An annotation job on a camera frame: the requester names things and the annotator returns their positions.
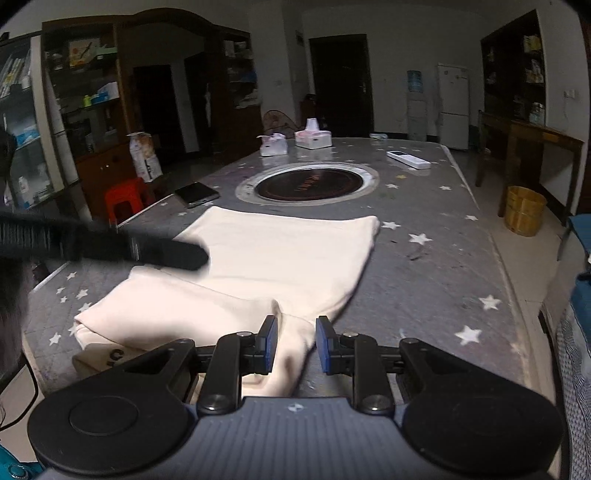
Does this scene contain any white remote control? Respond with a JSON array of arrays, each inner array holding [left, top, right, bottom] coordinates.
[[387, 150, 431, 170]]

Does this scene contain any wooden side table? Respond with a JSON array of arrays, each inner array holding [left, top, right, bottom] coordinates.
[[475, 111, 585, 227]]

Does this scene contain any white refrigerator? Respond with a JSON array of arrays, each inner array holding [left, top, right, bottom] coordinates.
[[436, 64, 471, 151]]

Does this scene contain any glass door display cabinet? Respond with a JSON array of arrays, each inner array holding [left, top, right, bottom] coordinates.
[[0, 34, 90, 222]]

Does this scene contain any dark wooden shelf cabinet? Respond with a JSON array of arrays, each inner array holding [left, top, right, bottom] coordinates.
[[480, 9, 548, 127]]

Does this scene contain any white tissue pack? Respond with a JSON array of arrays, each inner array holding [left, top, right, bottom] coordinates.
[[259, 133, 289, 158]]

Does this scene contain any electric fan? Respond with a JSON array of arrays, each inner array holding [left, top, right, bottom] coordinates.
[[262, 110, 298, 138]]

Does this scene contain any black cable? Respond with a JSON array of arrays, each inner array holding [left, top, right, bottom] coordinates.
[[0, 355, 40, 432]]

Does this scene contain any arched wooden wall cabinet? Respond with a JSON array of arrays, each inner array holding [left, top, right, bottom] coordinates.
[[41, 11, 264, 217]]

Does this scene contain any dark fuzzy cloth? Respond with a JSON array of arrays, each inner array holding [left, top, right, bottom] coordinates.
[[0, 256, 35, 377]]

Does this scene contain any dark wooden door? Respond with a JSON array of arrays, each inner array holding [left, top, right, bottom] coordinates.
[[308, 34, 374, 138]]

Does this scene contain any printed paper bag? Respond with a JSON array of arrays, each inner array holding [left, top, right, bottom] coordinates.
[[128, 132, 164, 183]]

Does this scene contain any round black induction cooktop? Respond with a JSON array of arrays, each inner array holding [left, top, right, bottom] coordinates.
[[235, 162, 380, 206]]

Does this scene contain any blue sofa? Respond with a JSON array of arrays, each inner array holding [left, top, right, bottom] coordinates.
[[538, 215, 591, 480]]

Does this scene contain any cream sweatshirt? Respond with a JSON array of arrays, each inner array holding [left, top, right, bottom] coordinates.
[[74, 206, 382, 398]]

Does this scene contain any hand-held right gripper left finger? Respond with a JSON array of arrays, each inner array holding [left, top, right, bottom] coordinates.
[[92, 315, 280, 416]]

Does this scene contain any red plastic stool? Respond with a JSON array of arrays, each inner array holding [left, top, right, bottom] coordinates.
[[104, 178, 157, 224]]

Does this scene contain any teal plastic object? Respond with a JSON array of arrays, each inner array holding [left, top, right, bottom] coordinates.
[[0, 444, 44, 480]]

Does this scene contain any pink tissue box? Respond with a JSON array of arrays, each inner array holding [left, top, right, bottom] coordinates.
[[294, 118, 333, 149]]

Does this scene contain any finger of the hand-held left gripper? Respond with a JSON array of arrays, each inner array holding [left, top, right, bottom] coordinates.
[[83, 225, 209, 272]]

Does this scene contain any white water dispenser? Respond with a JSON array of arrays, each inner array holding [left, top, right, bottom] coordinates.
[[406, 93, 428, 140]]

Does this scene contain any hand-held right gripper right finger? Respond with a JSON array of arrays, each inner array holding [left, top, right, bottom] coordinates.
[[315, 316, 467, 415]]

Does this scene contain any wooden bucket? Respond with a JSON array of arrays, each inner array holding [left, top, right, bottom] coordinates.
[[504, 185, 547, 237]]

